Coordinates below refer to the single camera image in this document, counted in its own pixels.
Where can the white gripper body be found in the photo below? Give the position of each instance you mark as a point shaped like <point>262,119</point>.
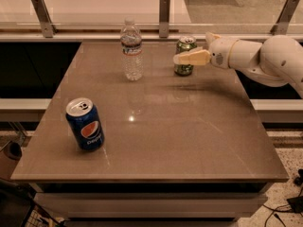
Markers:
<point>219,54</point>

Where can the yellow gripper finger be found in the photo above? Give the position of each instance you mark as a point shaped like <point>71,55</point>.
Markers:
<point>211,37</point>
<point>196,57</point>

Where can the green soda can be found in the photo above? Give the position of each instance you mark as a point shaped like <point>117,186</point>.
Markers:
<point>185,43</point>

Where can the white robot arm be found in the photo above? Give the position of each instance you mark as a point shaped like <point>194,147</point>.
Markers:
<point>276,62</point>

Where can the blue pepsi can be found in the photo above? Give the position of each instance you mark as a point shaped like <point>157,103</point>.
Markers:
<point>82,117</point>

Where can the clear plastic water bottle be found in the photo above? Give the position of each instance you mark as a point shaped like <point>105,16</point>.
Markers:
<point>132,57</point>

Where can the brown round bin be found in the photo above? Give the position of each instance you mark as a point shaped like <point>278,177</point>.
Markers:
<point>10,154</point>

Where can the middle metal railing bracket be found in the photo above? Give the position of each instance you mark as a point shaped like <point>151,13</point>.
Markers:
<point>164,9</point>

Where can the metal railing bracket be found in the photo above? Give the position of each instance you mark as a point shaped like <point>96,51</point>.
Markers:
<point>47,27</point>
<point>282,23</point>
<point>164,9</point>

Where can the right metal railing bracket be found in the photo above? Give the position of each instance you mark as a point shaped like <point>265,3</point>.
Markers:
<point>282,23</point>

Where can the left metal railing bracket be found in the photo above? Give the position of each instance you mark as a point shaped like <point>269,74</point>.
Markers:
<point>47,27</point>

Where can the black power adapter with cables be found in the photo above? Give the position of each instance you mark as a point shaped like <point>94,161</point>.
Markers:
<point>294,205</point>

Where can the black wire basket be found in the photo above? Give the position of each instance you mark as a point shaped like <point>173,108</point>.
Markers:
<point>16,207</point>

